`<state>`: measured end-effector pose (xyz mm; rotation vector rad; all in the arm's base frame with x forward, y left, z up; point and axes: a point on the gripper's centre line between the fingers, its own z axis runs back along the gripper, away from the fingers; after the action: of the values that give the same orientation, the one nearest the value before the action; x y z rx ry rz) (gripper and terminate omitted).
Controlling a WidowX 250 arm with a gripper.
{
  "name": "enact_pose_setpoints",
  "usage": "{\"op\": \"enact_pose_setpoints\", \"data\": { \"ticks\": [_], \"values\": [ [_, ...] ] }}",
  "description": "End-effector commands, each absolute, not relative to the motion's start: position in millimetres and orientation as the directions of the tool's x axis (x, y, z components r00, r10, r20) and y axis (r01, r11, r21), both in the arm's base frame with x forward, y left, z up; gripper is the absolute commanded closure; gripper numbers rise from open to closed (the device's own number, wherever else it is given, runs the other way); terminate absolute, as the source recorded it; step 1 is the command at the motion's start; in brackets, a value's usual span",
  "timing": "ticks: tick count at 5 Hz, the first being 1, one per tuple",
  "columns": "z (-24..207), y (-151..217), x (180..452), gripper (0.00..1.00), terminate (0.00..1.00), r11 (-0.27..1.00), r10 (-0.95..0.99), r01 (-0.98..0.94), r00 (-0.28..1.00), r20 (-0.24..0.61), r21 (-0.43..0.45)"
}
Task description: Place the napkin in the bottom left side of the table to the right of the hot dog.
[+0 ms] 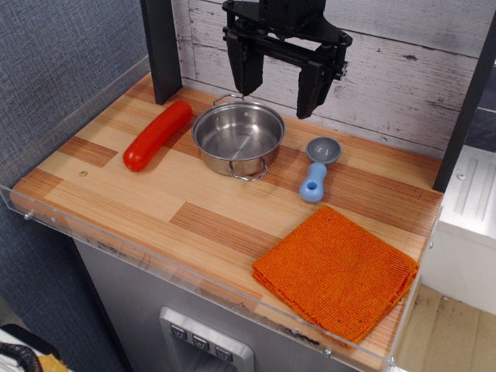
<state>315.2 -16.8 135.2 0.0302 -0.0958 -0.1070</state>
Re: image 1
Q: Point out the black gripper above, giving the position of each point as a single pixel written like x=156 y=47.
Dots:
x=293 y=31

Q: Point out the orange knitted towel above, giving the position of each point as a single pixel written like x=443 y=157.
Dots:
x=336 y=275

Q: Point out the small steel pot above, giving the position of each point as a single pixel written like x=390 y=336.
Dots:
x=239 y=138

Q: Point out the blue grey toy scoop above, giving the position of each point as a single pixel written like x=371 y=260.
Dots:
x=321 y=151

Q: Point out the red toy sausage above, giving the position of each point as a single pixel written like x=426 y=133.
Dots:
x=144 y=147

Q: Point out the white toy sink unit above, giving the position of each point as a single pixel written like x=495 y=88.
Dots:
x=459 y=260

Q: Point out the grey toy fridge cabinet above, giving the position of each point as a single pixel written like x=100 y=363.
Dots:
x=173 y=320

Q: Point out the black mesh object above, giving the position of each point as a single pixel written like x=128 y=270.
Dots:
x=25 y=358

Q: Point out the dark right support post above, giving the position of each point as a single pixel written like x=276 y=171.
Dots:
x=468 y=109

